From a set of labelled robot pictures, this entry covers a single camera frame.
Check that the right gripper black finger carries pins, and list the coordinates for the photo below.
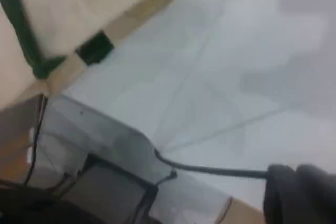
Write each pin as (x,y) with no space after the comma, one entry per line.
(317,197)
(281,195)

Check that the black curved object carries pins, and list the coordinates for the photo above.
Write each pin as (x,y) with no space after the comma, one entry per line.
(39,208)

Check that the grey box with dark frame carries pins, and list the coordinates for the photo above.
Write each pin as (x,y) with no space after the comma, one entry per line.
(113,184)

